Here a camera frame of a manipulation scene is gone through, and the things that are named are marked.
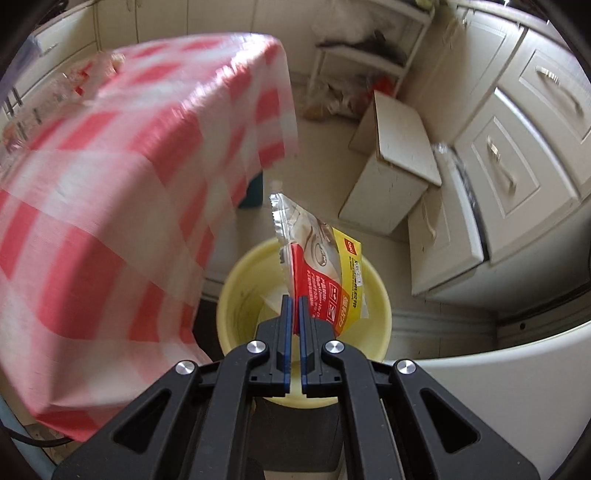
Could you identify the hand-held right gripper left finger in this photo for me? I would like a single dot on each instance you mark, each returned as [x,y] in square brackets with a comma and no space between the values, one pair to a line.
[287,314]

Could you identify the red plastic bag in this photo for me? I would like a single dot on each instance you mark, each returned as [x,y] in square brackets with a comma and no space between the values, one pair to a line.
[384,85]

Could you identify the white appliance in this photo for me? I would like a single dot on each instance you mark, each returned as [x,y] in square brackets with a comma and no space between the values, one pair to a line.
[508,392]

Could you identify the black pan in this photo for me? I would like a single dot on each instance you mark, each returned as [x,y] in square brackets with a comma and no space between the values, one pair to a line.
[374,44]

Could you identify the small white wooden stool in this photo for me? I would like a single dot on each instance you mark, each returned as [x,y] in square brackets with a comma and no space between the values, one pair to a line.
[392,184]

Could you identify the red checkered tablecloth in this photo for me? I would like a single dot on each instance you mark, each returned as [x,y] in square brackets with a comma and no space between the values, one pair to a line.
[115,184]

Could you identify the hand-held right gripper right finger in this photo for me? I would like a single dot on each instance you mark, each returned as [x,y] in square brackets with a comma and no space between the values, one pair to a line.
[303,323]

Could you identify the yellow plastic bucket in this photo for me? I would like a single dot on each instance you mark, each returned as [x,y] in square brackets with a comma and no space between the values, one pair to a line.
[240,314]

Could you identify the red yellow snack packet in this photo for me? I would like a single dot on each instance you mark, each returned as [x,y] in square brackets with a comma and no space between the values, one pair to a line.
[318,258]

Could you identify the ajar white cabinet door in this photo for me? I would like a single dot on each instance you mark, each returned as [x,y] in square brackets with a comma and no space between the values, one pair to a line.
[443,249]

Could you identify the clear bag of food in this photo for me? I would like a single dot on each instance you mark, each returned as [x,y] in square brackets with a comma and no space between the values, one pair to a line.
[323,99]

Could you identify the white kitchen cabinet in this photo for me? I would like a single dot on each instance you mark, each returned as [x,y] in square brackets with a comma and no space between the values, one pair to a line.
[531,138]

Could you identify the white cabinet drawer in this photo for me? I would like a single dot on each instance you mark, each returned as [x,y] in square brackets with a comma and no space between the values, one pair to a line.
[554,92]
[512,175]

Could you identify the white plastic bag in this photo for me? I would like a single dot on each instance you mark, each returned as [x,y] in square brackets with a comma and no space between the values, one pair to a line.
[355,23]

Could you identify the teal table leg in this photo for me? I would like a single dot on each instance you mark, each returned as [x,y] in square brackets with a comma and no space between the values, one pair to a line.
[253,191]

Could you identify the white metal shelf rack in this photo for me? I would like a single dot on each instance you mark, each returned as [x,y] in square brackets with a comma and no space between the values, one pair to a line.
[364,60]

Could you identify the clear plastic wrapper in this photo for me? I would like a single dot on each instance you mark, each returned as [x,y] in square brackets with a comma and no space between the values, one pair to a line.
[74,83]

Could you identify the green vegetable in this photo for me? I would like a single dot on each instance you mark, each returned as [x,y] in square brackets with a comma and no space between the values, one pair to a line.
[425,3]

